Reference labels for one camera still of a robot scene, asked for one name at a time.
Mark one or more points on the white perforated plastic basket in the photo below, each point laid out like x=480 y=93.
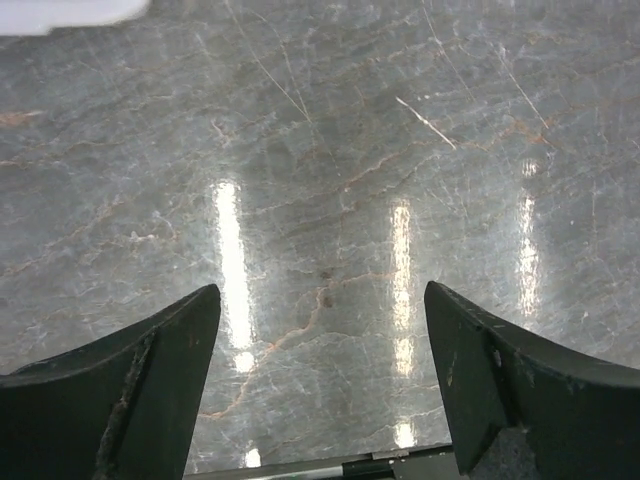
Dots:
x=40 y=17

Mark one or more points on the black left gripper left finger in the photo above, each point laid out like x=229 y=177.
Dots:
x=121 y=407

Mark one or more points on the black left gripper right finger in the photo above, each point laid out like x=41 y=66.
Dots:
x=519 y=406

